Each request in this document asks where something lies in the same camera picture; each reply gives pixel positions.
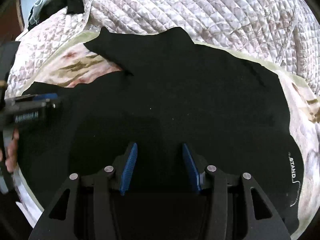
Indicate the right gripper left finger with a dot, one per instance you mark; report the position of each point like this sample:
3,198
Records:
124,165

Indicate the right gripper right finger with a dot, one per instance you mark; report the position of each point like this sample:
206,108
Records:
196,166

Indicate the quilted patterned comforter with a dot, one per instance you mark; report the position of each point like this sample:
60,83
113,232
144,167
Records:
285,32

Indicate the left hand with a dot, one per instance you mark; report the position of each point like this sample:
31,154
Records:
11,155

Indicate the floral fleece blanket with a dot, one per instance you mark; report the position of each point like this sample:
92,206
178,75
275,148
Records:
72,64

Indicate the dark clothes pile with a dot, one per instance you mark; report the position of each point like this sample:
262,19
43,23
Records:
43,9

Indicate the quilted patterned pillow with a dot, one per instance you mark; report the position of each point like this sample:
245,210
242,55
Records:
39,44

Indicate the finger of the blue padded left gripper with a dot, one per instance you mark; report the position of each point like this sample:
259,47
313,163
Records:
48,96

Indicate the black pants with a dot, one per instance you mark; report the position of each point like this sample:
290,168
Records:
167,91

